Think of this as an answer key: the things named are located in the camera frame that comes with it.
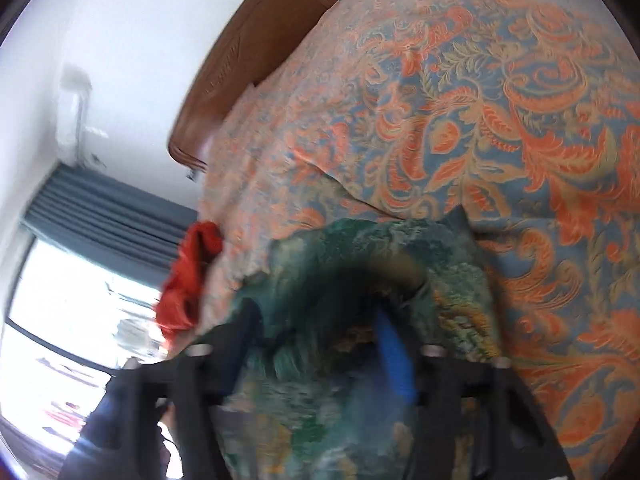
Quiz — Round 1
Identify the orange paisley bedspread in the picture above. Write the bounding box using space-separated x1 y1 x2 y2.
197 0 640 480

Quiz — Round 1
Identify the green patterned jacket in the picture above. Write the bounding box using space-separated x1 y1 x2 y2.
215 205 507 480

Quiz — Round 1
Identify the wooden bed headboard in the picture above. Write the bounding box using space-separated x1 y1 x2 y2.
167 0 338 173

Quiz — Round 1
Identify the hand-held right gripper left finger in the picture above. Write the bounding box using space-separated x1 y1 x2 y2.
59 297 266 480

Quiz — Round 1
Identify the orange fleece garment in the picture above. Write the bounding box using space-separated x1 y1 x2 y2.
154 221 224 343

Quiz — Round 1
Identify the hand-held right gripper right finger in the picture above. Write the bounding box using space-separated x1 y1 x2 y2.
372 304 577 480

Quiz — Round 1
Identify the glass balcony door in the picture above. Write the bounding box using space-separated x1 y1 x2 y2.
0 235 173 480

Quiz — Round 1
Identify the grey-blue curtain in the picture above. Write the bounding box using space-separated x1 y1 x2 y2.
20 162 198 291

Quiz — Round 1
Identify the white air conditioner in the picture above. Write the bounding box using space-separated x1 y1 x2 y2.
55 65 93 166

